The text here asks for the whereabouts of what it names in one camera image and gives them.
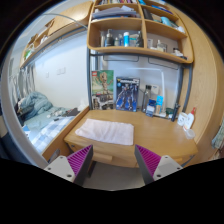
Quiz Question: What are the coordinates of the light pink towel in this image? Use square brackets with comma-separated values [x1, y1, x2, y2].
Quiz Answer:
[75, 119, 134, 146]

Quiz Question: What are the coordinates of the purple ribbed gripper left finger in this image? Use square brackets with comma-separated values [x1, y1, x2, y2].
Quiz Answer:
[44, 144, 94, 187]

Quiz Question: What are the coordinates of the dark bottle on shelf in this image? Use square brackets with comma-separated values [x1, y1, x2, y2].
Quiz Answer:
[105, 29, 114, 47]

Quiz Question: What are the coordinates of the white bottle red cap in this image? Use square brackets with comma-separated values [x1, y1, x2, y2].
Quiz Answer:
[183, 108, 196, 130]

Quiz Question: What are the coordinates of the small blue box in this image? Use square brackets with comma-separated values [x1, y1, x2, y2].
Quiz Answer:
[146, 99, 156, 117]

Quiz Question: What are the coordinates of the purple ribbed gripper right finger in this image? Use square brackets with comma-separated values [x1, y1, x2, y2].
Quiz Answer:
[134, 144, 184, 185]

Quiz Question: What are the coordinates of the white cup on desk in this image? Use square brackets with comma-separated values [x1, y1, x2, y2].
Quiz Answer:
[177, 112, 187, 126]

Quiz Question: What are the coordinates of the blue robot model box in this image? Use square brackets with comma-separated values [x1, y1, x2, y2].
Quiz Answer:
[116, 77, 140, 112]

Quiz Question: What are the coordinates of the blue-grey duvet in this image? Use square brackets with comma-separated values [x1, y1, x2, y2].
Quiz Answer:
[19, 92, 52, 120]

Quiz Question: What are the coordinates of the clear plastic cup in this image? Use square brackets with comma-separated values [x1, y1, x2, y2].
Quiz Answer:
[185, 129, 195, 139]

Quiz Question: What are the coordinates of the wooden wall shelf unit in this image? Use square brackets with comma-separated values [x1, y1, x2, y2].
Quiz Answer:
[87, 0, 194, 64]

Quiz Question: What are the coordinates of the Groot toy box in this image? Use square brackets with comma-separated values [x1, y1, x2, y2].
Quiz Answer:
[92, 70, 114, 110]

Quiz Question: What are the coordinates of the blue white bottle on shelf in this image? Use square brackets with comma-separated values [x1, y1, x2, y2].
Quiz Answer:
[123, 32, 130, 47]

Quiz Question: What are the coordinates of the wooden desk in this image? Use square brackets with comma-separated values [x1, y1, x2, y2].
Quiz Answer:
[64, 110, 198, 168]

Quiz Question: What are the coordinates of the bed with checked sheet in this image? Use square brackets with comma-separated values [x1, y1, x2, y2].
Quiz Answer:
[23, 107, 80, 154]

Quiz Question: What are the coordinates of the upper wooden bunk board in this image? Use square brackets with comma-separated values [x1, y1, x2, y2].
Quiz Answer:
[20, 1, 93, 68]

